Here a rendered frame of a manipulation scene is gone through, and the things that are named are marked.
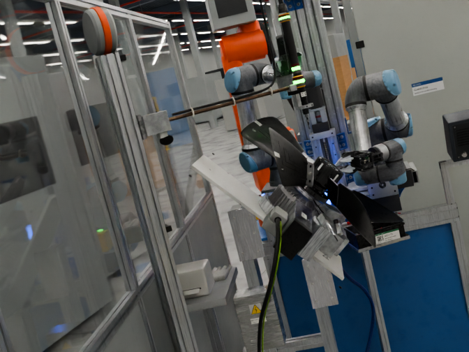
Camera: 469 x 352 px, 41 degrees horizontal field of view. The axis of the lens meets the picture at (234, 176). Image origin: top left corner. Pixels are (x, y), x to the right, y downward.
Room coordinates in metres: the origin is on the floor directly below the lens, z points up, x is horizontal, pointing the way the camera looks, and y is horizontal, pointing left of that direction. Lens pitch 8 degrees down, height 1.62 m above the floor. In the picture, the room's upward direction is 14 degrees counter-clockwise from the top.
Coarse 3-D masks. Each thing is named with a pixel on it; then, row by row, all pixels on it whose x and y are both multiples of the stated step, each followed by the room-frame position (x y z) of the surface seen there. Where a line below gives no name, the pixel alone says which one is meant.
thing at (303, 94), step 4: (280, 0) 2.43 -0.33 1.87; (280, 4) 2.42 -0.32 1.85; (284, 4) 2.42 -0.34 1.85; (280, 8) 2.42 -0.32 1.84; (284, 8) 2.42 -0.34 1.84; (280, 12) 2.42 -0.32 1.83; (284, 12) 2.45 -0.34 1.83; (300, 88) 2.42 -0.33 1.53; (304, 88) 2.42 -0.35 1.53; (300, 92) 2.42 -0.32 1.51; (304, 92) 2.42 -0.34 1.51; (300, 96) 2.42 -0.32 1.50; (304, 96) 2.42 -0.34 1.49; (304, 100) 2.42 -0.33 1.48; (304, 104) 2.42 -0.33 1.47; (304, 112) 2.42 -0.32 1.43; (308, 112) 2.43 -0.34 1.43
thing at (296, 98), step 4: (292, 88) 2.40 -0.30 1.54; (296, 88) 2.41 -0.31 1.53; (288, 92) 2.42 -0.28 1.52; (292, 92) 2.40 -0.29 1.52; (296, 92) 2.40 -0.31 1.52; (292, 96) 2.42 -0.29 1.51; (296, 96) 2.40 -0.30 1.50; (292, 100) 2.43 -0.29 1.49; (296, 100) 2.41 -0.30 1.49; (300, 100) 2.41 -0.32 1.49; (296, 104) 2.41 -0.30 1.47; (300, 104) 2.41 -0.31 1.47; (308, 104) 2.40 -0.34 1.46; (312, 104) 2.41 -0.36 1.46; (296, 108) 2.43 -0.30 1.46; (300, 108) 2.41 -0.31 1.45; (304, 108) 2.40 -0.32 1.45
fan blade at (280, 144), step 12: (276, 132) 2.18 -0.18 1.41; (276, 144) 2.13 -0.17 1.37; (288, 144) 2.19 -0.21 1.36; (276, 156) 2.08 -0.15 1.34; (288, 156) 2.15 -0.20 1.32; (300, 156) 2.23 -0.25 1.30; (288, 168) 2.13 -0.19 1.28; (300, 168) 2.20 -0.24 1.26; (288, 180) 2.10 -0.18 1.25; (300, 180) 2.19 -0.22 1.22
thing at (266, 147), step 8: (264, 120) 2.50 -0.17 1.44; (272, 120) 2.52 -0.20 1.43; (248, 128) 2.44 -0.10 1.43; (256, 128) 2.45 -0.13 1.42; (264, 128) 2.46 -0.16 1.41; (272, 128) 2.47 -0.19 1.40; (280, 128) 2.49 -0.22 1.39; (248, 136) 2.41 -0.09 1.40; (256, 136) 2.42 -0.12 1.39; (264, 136) 2.43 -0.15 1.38; (288, 136) 2.46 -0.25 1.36; (256, 144) 2.39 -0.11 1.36; (264, 144) 2.40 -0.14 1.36; (296, 144) 2.43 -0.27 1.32; (272, 152) 2.38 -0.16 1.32
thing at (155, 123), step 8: (160, 112) 2.14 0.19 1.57; (144, 120) 2.11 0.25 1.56; (152, 120) 2.12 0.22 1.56; (160, 120) 2.14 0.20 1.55; (168, 120) 2.15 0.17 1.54; (144, 128) 2.12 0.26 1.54; (152, 128) 2.12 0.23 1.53; (160, 128) 2.13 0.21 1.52; (168, 128) 2.15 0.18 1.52; (144, 136) 2.12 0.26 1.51
